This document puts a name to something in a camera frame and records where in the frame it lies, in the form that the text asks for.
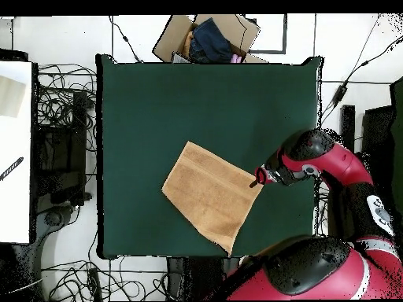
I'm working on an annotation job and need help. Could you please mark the tan garment in box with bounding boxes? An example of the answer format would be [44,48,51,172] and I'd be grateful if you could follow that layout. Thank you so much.
[183,30,194,58]

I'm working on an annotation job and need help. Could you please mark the black metal frame piece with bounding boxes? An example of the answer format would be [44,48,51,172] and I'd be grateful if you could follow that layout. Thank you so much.
[245,13,288,55]

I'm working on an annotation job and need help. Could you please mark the dark green table cloth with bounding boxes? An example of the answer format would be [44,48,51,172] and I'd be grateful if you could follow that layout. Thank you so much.
[95,53,325,260]

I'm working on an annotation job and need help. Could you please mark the white desk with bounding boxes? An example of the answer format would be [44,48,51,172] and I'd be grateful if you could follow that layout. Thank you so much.
[0,61,34,245]

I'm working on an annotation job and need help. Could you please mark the black flat device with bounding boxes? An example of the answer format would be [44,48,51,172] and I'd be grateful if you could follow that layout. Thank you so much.
[0,48,29,62]

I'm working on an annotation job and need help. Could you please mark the black cable with inline plug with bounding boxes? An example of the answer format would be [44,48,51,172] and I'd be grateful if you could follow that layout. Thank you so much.
[108,15,144,64]

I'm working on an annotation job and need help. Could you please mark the beige paper sheet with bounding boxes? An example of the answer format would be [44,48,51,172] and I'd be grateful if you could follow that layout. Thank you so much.
[0,75,28,119]

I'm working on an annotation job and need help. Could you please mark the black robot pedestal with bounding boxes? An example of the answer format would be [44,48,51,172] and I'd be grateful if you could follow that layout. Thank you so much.
[166,256,240,301]

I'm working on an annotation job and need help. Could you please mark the dark blue jeans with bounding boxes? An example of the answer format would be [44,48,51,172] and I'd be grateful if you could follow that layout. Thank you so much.
[188,17,235,64]

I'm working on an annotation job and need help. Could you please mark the black cable with adapter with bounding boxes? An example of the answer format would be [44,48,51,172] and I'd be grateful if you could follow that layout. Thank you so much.
[320,33,403,127]

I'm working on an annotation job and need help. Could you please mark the black power strip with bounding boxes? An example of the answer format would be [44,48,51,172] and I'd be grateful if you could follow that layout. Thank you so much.
[87,267,102,301]

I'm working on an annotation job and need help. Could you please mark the open cardboard box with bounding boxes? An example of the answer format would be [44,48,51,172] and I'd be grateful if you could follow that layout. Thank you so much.
[152,13,269,64]

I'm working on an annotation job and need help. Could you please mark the tangle of black cables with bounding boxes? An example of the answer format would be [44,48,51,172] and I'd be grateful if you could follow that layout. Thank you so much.
[40,256,169,301]
[35,62,98,152]

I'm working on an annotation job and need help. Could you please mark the tan terry towel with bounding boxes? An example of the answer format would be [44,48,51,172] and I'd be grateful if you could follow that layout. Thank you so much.
[161,141,264,256]

